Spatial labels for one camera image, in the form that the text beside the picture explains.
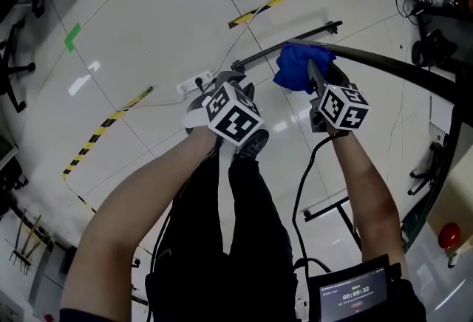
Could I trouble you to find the red round button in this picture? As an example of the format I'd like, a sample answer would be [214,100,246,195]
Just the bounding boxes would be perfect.
[438,223,461,250]

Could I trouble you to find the blue terry cloth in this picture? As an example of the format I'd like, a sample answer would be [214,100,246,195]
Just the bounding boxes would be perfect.
[272,43,338,95]

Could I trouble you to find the large whiteboard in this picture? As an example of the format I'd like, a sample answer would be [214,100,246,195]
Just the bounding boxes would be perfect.
[231,20,473,322]

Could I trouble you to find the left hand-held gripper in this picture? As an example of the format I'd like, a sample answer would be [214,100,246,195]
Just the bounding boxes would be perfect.
[181,70,264,146]

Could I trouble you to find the person's navy shirt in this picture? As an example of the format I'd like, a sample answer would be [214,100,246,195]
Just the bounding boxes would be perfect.
[401,278,428,322]

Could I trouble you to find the person's right forearm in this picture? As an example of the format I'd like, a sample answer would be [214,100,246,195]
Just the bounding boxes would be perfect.
[327,130,409,277]

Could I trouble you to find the white power cable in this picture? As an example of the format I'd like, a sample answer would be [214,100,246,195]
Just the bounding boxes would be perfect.
[212,2,276,74]

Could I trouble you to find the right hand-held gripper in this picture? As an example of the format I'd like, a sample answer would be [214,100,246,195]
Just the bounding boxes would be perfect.
[306,58,370,134]

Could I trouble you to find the white power strip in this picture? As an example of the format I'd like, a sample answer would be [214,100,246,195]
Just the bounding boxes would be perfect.
[176,70,214,95]

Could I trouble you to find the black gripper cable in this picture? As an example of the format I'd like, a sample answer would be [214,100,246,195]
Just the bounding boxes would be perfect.
[149,198,177,314]
[291,134,336,273]

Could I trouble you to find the person's right grey shoe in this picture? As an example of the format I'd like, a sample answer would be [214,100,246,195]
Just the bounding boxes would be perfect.
[234,128,270,161]

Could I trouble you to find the person's black trousers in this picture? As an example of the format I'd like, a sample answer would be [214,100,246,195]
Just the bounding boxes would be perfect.
[146,145,300,322]

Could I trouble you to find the person's left forearm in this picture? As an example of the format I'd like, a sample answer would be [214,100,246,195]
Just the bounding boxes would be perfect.
[61,124,219,314]

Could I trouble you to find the black chest-mounted monitor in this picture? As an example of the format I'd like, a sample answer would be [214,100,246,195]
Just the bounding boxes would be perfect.
[308,254,402,322]

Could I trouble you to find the green floor tape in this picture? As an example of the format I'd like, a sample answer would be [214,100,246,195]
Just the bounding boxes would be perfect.
[63,22,82,52]

